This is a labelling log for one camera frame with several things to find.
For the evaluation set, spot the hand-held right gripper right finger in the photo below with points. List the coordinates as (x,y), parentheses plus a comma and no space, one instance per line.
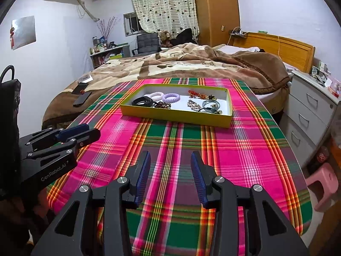
(198,178)

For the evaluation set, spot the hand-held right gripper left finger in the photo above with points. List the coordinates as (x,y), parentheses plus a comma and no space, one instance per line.
(142,176)

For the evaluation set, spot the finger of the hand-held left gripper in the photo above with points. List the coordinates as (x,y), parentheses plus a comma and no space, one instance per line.
(88,136)
(72,132)

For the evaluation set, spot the black wristband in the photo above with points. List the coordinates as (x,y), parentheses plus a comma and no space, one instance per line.
(134,102)

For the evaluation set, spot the yellow-green cardboard box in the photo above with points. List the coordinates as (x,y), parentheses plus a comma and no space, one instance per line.
(173,118)

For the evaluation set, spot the black phone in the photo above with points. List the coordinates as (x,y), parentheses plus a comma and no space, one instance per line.
(81,100)
(80,88)

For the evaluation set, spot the pink green plaid cloth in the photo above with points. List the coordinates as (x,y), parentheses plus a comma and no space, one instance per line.
(239,152)

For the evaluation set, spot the white card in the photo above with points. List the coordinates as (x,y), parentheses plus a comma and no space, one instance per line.
(86,78)

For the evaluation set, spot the black equipment box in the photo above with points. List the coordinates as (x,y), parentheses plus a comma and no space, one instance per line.
(9,104)

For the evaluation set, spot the white desk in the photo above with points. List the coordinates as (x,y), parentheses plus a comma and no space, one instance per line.
(106,54)

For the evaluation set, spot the red orange beaded ornament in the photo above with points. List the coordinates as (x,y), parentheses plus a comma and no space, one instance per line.
(193,93)

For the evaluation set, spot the purple flower branches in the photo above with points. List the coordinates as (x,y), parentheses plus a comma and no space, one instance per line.
(106,28)

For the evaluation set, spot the grey chair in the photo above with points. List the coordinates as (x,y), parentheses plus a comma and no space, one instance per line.
(146,42)

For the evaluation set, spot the brown patterned blanket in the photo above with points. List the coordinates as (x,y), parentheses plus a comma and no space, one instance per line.
(186,61)

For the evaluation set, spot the window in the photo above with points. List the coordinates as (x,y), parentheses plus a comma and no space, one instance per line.
(130,24)

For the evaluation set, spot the pink plastic stool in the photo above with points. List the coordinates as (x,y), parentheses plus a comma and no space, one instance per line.
(319,176)

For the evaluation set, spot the brown teddy bear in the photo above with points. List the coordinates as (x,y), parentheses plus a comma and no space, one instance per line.
(163,36)

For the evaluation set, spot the cola bottle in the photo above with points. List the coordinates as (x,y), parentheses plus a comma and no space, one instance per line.
(323,154)

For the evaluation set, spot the white drawer dresser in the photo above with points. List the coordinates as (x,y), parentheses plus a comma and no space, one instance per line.
(306,106)

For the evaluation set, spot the white pillow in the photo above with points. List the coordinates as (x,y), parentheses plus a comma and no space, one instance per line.
(239,49)

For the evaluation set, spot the black clothing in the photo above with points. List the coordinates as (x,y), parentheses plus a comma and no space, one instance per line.
(185,36)

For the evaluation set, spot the heart print curtain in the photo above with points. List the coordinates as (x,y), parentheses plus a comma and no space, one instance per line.
(165,8)

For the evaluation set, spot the wooden headboard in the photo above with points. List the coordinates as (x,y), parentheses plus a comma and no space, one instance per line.
(290,48)

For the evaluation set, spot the eyeglasses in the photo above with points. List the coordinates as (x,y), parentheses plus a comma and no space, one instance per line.
(319,73)

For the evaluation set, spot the wooden wardrobe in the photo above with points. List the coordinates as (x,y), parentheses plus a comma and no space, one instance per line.
(215,13)

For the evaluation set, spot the silver wall poster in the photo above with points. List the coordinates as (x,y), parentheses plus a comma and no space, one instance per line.
(24,32)

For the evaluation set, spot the black wall shelf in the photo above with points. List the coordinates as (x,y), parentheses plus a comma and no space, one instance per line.
(238,34)

